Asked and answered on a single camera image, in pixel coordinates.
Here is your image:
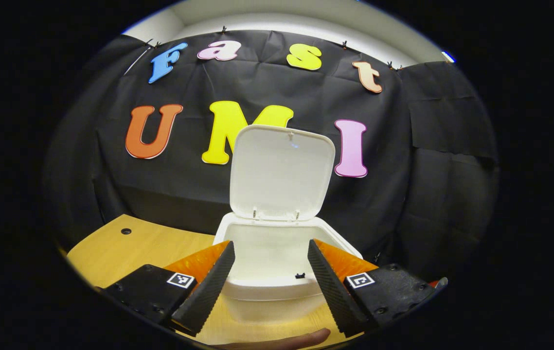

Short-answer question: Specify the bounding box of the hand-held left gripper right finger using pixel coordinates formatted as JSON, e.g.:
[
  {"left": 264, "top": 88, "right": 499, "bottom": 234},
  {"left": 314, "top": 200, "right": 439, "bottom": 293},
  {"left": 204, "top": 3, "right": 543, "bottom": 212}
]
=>
[{"left": 307, "top": 238, "right": 438, "bottom": 338}]

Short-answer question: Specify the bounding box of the wooden desktop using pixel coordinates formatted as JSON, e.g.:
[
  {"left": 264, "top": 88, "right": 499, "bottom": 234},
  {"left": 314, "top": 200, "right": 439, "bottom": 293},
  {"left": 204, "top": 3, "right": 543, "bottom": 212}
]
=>
[{"left": 65, "top": 214, "right": 370, "bottom": 348}]

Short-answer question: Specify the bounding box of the white desktop garbage bin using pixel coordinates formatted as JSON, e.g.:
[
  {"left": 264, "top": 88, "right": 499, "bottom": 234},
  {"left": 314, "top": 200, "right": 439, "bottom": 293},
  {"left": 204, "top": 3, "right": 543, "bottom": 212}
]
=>
[{"left": 213, "top": 124, "right": 362, "bottom": 324}]

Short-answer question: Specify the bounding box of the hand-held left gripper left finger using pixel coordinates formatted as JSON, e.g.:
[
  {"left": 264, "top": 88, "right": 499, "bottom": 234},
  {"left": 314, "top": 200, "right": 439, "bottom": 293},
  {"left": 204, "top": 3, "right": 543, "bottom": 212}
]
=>
[{"left": 103, "top": 240, "right": 236, "bottom": 337}]

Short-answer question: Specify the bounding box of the black backdrop cloth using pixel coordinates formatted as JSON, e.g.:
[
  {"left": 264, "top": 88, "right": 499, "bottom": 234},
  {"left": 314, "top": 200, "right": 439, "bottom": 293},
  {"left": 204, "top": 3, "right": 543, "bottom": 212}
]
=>
[{"left": 43, "top": 29, "right": 500, "bottom": 282}]

